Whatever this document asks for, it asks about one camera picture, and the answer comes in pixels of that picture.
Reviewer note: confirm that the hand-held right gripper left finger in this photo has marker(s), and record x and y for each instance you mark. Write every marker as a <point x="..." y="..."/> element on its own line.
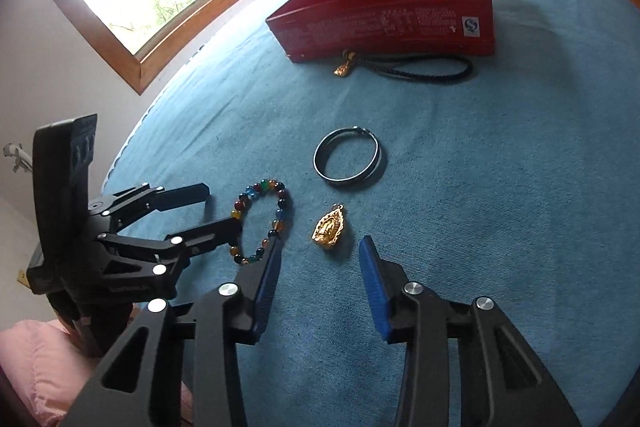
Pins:
<point x="267" y="287"/>

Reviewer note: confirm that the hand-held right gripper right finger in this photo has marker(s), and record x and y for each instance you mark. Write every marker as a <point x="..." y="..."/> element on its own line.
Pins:
<point x="372" y="287"/>

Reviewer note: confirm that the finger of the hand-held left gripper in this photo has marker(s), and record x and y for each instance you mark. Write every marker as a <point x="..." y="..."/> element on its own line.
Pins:
<point x="180" y="196"/>
<point x="215" y="234"/>

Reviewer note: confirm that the gold pendant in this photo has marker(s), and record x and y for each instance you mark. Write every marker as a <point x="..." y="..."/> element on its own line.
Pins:
<point x="329" y="229"/>

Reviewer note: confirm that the silver bangle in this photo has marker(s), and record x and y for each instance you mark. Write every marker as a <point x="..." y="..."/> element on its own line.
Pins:
<point x="350" y="181"/>

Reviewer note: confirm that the pink quilt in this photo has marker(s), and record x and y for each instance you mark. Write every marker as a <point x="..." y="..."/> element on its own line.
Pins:
<point x="35" y="372"/>

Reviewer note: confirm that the white wall bracket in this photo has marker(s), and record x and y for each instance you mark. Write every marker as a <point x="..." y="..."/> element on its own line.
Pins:
<point x="17" y="157"/>

